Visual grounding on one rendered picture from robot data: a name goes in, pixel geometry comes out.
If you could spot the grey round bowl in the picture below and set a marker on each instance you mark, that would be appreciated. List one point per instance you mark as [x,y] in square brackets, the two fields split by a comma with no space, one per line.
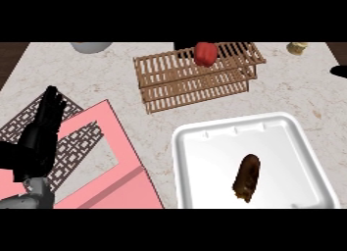
[90,46]

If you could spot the pink patterned placemat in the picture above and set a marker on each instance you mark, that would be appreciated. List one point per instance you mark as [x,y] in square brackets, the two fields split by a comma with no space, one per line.
[96,163]

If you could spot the brown wooden tiered shelf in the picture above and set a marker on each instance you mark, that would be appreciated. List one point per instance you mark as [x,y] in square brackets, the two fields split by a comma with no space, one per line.
[198,76]

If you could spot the red bell pepper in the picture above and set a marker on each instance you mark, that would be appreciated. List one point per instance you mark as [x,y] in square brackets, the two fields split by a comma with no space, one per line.
[205,54]

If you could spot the white plastic tray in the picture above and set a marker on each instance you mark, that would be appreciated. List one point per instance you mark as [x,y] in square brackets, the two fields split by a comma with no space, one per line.
[251,161]

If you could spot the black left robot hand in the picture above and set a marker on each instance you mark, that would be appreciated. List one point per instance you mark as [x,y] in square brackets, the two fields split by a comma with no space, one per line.
[38,137]

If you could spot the brown oblong food item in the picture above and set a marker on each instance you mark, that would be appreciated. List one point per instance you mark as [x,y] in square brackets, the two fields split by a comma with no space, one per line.
[246,178]

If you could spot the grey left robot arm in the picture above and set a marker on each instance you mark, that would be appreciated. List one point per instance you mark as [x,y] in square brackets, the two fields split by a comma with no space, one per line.
[30,197]

